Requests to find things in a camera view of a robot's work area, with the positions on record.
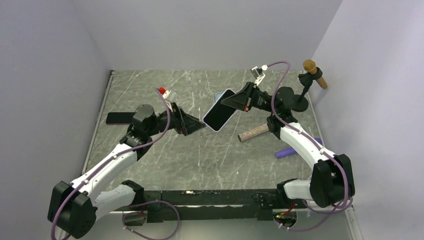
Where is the light blue phone case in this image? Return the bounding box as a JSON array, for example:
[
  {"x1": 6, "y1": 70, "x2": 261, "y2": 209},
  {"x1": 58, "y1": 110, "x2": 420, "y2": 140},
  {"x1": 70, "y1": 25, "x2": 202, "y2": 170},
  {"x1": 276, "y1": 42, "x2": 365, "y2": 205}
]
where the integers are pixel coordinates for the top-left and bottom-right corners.
[{"x1": 215, "y1": 92, "x2": 223, "y2": 102}]

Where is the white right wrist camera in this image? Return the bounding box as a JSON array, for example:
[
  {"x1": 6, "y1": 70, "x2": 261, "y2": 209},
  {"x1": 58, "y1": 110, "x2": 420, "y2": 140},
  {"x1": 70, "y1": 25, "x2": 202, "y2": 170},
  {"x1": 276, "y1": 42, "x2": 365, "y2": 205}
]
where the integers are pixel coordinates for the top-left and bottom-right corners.
[{"x1": 250, "y1": 64, "x2": 268, "y2": 86}]

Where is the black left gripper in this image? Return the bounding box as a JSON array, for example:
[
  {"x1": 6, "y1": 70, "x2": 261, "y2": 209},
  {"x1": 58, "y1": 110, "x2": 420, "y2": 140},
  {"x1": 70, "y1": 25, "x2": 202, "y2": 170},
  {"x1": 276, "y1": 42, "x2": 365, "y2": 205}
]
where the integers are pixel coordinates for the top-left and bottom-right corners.
[{"x1": 146, "y1": 102, "x2": 206, "y2": 137}]

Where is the purple microphone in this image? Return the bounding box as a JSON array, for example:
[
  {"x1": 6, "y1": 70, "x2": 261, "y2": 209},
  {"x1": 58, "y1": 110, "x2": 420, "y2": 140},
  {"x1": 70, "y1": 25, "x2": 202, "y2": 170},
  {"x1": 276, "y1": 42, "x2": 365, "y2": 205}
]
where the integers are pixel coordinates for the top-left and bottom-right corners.
[{"x1": 275, "y1": 137, "x2": 323, "y2": 159}]

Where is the gold microphone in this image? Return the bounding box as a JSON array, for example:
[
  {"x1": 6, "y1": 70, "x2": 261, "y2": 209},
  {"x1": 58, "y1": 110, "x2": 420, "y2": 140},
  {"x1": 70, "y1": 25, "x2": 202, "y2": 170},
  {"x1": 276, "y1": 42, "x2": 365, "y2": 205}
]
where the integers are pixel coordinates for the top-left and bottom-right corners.
[{"x1": 303, "y1": 59, "x2": 328, "y2": 89}]

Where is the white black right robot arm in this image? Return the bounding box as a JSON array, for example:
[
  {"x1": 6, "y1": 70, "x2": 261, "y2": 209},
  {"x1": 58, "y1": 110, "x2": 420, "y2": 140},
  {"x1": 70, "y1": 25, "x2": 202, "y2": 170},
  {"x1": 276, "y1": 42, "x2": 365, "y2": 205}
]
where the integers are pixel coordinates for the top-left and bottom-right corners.
[{"x1": 220, "y1": 82, "x2": 355, "y2": 208}]

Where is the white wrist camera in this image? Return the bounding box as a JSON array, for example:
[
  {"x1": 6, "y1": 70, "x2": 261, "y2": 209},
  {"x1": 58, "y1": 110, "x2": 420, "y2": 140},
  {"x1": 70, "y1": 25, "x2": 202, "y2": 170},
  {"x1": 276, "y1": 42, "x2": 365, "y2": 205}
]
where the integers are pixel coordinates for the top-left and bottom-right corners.
[
  {"x1": 158, "y1": 87, "x2": 177, "y2": 102},
  {"x1": 250, "y1": 64, "x2": 268, "y2": 86}
]

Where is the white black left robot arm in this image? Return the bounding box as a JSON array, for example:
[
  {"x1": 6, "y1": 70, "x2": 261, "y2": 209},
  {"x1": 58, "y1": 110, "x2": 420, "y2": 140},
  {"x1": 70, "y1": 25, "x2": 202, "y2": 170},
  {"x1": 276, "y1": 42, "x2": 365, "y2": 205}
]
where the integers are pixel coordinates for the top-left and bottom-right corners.
[{"x1": 47, "y1": 102, "x2": 205, "y2": 240}]

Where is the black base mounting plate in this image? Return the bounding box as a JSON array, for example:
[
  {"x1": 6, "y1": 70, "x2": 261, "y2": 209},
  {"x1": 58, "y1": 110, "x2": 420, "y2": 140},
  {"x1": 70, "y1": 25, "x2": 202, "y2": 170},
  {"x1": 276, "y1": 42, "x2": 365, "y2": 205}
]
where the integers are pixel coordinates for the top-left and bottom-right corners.
[{"x1": 118, "y1": 188, "x2": 306, "y2": 223}]

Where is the black round mic stand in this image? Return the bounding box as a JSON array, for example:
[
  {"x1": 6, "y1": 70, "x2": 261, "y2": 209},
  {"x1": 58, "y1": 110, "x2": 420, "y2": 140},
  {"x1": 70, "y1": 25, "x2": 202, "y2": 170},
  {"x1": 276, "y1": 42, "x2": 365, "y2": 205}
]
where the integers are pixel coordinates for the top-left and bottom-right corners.
[{"x1": 292, "y1": 67, "x2": 323, "y2": 112}]

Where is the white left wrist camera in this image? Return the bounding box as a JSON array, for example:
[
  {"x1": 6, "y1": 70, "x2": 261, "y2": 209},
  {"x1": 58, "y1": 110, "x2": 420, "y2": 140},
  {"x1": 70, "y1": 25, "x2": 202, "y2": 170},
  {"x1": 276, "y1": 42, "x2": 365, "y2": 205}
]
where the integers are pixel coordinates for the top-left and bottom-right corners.
[{"x1": 158, "y1": 87, "x2": 177, "y2": 102}]

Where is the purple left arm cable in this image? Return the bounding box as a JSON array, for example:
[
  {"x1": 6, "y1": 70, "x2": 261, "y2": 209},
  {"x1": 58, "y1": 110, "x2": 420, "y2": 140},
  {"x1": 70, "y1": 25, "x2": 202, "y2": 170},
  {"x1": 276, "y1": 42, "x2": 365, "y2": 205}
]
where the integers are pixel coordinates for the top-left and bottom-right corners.
[{"x1": 50, "y1": 88, "x2": 180, "y2": 240}]

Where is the glitter rhinestone microphone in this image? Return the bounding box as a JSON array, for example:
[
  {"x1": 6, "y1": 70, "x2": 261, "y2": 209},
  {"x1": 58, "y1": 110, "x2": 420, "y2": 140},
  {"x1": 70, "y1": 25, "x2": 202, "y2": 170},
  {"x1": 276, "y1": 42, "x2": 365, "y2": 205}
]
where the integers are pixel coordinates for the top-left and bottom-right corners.
[{"x1": 237, "y1": 123, "x2": 269, "y2": 142}]

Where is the black phone purple frame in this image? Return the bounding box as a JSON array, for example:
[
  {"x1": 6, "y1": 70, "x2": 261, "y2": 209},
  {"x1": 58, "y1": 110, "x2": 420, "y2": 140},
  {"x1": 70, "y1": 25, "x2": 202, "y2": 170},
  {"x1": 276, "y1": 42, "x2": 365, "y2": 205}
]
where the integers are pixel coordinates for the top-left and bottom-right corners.
[{"x1": 105, "y1": 112, "x2": 135, "y2": 125}]

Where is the aluminium frame rail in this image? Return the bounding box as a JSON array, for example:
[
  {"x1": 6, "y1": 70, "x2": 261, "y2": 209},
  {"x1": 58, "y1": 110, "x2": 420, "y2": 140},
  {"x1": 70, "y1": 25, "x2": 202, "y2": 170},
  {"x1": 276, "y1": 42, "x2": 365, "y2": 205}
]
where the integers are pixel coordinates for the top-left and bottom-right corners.
[{"x1": 52, "y1": 198, "x2": 355, "y2": 240}]

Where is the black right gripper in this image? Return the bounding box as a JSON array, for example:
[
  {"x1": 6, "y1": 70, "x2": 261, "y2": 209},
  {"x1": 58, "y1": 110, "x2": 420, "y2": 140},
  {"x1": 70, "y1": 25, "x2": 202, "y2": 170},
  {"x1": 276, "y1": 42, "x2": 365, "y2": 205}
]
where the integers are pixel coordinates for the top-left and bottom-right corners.
[{"x1": 220, "y1": 82, "x2": 278, "y2": 114}]

